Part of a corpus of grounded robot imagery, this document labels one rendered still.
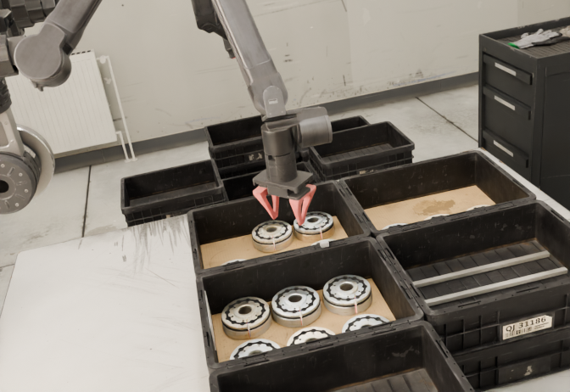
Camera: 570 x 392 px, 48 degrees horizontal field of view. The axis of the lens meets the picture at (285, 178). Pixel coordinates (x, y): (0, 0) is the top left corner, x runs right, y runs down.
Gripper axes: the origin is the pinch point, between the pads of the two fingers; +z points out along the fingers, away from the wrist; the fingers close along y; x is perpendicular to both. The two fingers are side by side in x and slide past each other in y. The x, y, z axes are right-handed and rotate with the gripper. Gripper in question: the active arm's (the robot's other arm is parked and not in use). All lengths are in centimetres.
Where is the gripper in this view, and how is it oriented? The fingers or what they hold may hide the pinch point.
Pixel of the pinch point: (287, 217)
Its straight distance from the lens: 125.9
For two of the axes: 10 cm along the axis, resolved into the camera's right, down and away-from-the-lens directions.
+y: -8.3, -1.6, 5.4
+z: 1.1, 8.9, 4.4
